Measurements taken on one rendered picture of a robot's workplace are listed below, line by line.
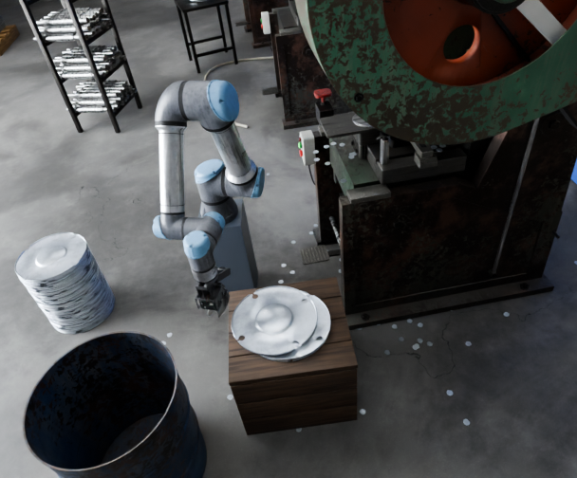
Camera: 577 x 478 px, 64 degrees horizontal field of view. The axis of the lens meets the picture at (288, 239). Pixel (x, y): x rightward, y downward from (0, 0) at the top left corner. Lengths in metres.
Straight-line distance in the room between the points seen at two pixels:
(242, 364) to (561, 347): 1.24
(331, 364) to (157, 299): 1.07
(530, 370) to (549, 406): 0.14
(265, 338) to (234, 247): 0.51
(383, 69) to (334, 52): 0.13
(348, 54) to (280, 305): 0.87
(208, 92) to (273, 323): 0.75
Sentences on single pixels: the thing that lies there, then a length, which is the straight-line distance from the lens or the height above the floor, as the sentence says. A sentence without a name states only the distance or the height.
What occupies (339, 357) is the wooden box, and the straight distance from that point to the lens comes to 1.50.
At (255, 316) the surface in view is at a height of 0.37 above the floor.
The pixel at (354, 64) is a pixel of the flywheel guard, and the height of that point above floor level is 1.18.
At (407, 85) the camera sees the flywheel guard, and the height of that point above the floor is 1.11.
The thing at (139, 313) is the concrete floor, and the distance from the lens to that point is 2.26.
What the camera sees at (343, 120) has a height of 0.78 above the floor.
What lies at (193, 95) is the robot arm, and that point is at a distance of 1.42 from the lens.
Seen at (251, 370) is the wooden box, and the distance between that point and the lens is 1.50.
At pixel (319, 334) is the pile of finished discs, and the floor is 0.36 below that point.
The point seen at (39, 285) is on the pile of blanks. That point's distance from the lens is 2.13.
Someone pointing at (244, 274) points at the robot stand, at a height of 0.17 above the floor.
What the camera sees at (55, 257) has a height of 0.36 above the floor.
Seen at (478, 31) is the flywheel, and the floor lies 1.18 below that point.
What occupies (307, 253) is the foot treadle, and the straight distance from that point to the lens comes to 2.08.
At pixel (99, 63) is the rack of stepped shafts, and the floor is 0.49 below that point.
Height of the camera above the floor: 1.60
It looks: 42 degrees down
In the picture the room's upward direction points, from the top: 8 degrees counter-clockwise
